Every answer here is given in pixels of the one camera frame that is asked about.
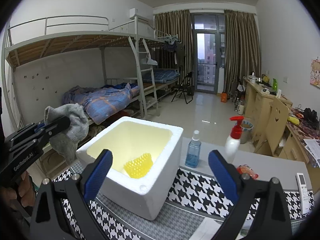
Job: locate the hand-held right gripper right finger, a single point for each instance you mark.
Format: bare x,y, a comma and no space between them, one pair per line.
222,177

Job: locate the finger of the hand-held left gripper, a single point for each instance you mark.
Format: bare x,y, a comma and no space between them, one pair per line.
58,125
27,131

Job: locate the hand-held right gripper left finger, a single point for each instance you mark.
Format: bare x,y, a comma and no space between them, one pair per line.
98,173

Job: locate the grey sock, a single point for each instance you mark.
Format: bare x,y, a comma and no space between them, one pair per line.
72,127

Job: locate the white foam box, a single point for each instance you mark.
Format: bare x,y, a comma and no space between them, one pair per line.
130,200

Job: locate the person's left hand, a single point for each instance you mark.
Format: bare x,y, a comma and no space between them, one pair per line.
25,187

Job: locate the red snack packet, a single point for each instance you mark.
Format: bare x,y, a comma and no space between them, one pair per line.
247,170

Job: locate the black white houndstooth mat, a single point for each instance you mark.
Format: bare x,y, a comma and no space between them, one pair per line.
197,192

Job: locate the white pump bottle red top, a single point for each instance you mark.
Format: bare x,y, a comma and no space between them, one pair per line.
231,147

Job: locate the blue liquid spray bottle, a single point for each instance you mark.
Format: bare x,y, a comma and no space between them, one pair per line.
192,155

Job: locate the beige cloth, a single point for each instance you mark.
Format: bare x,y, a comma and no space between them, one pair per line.
97,133

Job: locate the yellow silicone brush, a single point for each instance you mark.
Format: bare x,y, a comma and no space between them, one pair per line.
137,167

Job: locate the metal trash bin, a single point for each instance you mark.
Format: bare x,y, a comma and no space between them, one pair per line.
246,135

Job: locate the blue plaid quilt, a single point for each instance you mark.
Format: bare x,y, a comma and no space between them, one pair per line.
105,102

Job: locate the white jug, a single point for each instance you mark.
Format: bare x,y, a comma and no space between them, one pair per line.
240,108

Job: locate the wooden chair with smiley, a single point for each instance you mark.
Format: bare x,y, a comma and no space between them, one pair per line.
275,120

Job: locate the orange bag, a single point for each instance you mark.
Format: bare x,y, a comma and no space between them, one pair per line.
224,98

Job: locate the white remote control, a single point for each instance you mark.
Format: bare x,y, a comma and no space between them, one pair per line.
303,190

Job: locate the white metal bunk bed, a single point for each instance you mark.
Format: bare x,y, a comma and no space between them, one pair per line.
62,42

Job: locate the light wooden desk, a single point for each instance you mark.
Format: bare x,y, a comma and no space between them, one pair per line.
257,100

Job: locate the wooden desk with patterned cloth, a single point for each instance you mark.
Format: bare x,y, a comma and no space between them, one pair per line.
300,142

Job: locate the white bunk bed ladder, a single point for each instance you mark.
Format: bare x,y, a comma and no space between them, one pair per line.
139,87

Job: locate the yellow pouch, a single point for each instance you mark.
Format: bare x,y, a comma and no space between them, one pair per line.
293,120

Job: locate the printed paper sheets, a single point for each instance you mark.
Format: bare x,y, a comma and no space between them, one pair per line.
312,150

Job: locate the black folding chair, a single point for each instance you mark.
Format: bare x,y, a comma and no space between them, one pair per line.
186,80

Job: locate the green bottle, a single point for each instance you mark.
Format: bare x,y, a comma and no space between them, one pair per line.
275,84

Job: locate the glass balcony door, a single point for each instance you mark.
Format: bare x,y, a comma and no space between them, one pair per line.
207,67

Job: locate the blue checked bedding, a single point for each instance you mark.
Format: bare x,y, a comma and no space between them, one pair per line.
162,76

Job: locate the brown curtain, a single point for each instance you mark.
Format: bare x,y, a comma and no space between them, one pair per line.
242,50
175,30

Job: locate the dark hanging clothes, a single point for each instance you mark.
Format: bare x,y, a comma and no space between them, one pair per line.
178,52

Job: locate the cartoon wall poster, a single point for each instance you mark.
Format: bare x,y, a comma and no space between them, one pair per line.
315,73

